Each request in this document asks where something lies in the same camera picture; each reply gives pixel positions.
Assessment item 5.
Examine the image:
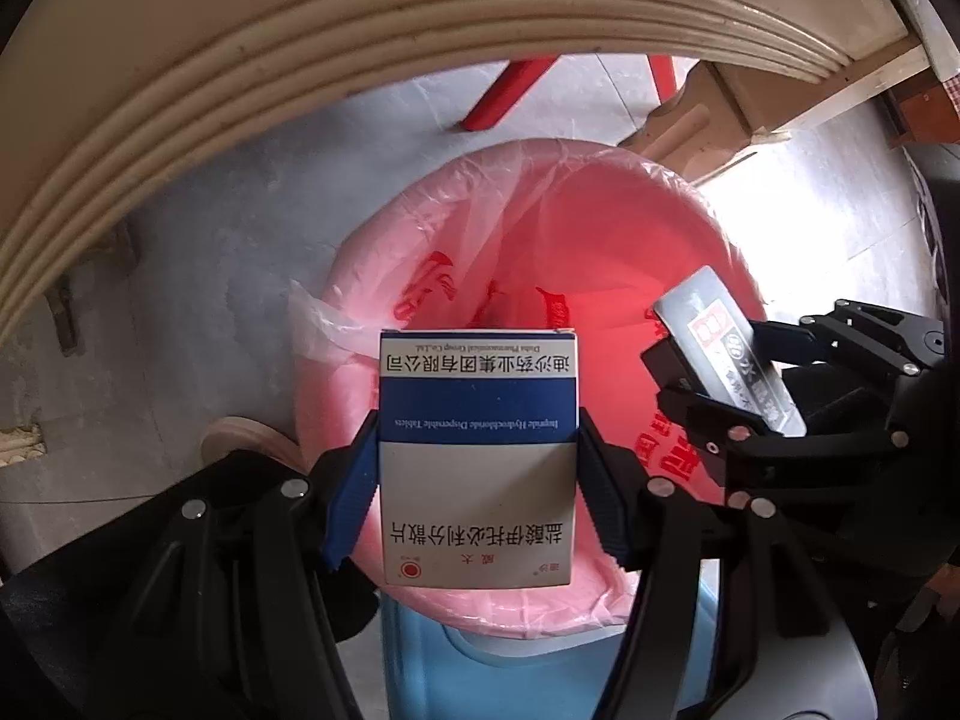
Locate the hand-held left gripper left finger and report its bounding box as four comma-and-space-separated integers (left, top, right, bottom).
97, 411, 380, 720

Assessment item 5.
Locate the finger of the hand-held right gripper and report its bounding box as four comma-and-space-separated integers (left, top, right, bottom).
641, 298, 946, 392
656, 386, 913, 515

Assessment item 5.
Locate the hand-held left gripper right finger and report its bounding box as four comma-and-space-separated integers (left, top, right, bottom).
576, 409, 848, 720

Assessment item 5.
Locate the blue and white medicine box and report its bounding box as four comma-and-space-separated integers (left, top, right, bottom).
377, 328, 580, 586

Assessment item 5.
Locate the grey foil packet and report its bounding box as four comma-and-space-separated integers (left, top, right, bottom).
651, 266, 808, 437

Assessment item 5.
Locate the blue plastic trash bin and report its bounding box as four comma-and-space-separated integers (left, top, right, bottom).
379, 585, 721, 720

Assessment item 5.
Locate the pink-lined trash bin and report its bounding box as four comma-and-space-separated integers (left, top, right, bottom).
289, 139, 770, 642

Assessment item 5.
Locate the cream round wooden foot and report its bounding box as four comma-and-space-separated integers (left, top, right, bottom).
199, 416, 302, 475

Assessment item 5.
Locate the reddish brown wooden furniture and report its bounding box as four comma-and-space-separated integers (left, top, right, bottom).
885, 79, 960, 152

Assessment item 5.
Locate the red plastic stool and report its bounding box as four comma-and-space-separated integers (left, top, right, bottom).
461, 56, 685, 133

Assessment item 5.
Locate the cream wooden table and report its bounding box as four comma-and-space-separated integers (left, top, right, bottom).
0, 0, 935, 350

